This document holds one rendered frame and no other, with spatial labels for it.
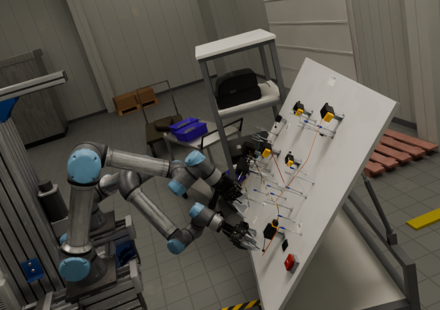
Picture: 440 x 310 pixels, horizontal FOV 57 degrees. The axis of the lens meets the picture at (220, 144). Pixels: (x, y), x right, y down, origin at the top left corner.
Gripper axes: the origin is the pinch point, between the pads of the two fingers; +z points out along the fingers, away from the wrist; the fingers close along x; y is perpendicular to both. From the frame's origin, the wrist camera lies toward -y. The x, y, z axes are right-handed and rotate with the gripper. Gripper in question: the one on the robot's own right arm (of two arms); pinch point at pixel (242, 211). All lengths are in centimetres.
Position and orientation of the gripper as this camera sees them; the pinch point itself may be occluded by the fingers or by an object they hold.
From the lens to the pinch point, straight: 179.9
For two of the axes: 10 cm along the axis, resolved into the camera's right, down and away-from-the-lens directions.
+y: 7.5, -5.9, -3.1
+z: 6.6, 6.6, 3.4
